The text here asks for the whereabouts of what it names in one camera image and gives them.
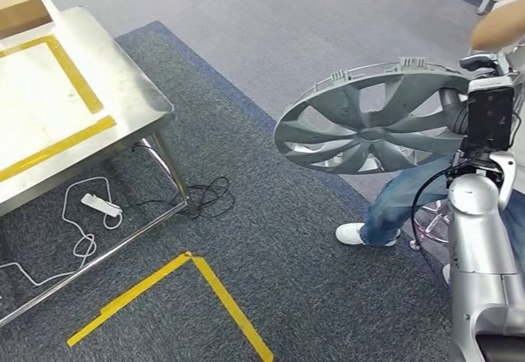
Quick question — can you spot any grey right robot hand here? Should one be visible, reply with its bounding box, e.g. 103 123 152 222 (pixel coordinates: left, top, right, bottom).
438 53 499 135

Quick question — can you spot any silver wheel hubcap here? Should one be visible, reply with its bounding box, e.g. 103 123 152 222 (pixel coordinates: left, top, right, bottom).
273 57 471 176

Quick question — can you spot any stainless steel workbench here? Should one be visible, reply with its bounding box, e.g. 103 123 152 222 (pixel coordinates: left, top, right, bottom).
0 6 198 329

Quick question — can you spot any person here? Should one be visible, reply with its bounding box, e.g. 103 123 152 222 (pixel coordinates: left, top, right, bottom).
335 0 525 286

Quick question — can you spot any chrome stool base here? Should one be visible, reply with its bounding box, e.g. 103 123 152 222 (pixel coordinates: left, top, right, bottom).
410 199 452 252

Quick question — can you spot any yellow floor tape outline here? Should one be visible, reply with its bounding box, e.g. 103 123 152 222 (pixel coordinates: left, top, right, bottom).
66 251 275 362

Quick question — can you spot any white power strip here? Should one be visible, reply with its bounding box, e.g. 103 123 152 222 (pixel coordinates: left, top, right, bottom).
81 192 123 219

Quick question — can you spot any large yellow tape square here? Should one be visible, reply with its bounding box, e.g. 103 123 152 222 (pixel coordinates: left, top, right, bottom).
0 34 117 184

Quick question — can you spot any brown cardboard box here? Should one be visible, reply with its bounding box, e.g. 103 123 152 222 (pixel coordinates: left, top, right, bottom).
0 0 54 39

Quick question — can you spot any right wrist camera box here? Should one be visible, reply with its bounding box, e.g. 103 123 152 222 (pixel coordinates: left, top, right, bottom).
466 76 516 154

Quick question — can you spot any black camera cable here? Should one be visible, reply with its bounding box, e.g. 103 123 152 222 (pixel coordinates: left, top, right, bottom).
410 166 462 254

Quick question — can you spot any black floor cable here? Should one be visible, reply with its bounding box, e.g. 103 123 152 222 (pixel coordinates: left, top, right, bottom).
123 176 235 220

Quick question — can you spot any white power strip cable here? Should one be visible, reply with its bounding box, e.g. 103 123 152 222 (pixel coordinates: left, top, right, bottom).
0 176 124 288

